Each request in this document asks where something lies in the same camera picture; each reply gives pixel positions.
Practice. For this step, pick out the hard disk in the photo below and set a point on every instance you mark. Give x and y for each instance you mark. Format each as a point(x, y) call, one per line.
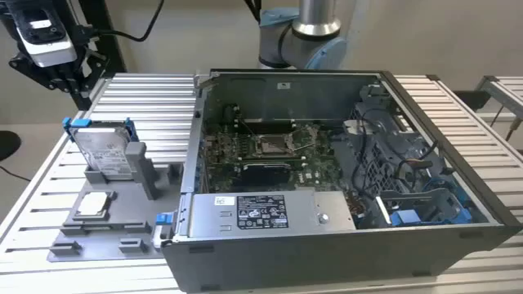
point(104, 153)

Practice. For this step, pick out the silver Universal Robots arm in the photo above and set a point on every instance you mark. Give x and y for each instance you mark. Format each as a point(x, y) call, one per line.
point(309, 27)

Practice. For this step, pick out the disk bay with blue clips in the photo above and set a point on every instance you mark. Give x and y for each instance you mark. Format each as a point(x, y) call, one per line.
point(432, 208)

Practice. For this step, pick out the black round disc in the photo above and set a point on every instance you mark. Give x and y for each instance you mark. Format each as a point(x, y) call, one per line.
point(8, 145)

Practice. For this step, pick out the silver CPU chip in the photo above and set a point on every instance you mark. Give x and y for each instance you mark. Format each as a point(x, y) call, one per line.
point(93, 203)

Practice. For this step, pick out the grey parts rack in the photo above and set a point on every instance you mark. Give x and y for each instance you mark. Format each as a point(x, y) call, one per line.
point(122, 214)

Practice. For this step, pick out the black RAM slot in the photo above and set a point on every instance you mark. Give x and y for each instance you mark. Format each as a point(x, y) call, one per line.
point(273, 161)
point(265, 125)
point(271, 157)
point(265, 121)

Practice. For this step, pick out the blue case latch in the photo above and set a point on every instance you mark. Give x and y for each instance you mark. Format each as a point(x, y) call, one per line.
point(164, 220)

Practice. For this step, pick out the CPU socket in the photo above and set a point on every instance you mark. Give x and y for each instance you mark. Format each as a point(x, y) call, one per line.
point(271, 146)

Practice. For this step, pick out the green motherboard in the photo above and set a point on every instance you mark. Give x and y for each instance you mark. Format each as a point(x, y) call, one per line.
point(319, 171)

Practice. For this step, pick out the grey power supply unit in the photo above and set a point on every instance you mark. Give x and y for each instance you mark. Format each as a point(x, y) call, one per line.
point(331, 202)

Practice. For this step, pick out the grey metal drive cage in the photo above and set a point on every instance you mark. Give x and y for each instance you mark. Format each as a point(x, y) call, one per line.
point(367, 153)

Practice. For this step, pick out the open black PC case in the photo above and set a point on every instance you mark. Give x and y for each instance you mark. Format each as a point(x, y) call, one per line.
point(285, 260)

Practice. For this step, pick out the aluminium side table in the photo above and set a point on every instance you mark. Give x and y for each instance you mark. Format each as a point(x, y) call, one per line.
point(500, 88)

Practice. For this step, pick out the black metal frame post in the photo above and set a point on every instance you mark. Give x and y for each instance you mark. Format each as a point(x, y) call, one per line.
point(110, 46)

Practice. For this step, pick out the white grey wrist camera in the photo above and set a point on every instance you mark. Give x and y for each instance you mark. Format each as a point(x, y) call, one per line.
point(46, 46)

